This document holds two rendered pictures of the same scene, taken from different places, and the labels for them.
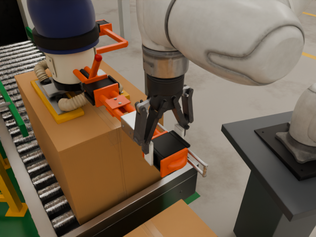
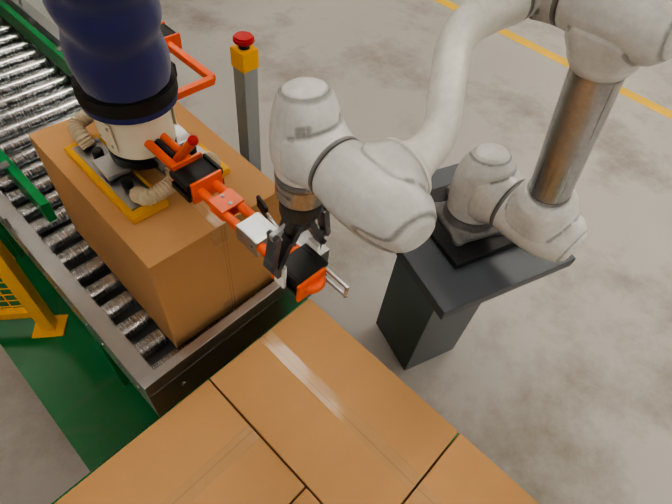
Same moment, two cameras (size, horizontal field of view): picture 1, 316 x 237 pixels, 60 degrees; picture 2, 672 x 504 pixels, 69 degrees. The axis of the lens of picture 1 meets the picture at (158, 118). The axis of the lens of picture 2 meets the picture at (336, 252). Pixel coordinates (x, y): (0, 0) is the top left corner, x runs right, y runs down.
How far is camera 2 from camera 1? 0.38 m
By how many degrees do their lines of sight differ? 19
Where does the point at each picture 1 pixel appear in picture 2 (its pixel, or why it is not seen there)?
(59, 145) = (146, 258)
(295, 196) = (448, 289)
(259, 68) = (398, 248)
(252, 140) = not seen: hidden behind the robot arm
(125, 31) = not seen: outside the picture
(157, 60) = (295, 196)
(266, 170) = (417, 258)
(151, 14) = (291, 164)
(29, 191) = (92, 309)
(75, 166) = (170, 280)
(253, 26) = (393, 218)
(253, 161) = not seen: hidden behind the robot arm
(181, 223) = (311, 330)
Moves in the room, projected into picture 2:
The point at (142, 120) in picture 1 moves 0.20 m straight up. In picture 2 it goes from (276, 249) to (275, 165)
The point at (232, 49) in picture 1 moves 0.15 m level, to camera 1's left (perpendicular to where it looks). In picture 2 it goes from (376, 233) to (258, 242)
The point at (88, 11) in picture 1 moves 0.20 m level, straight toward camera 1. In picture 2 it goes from (162, 59) to (184, 114)
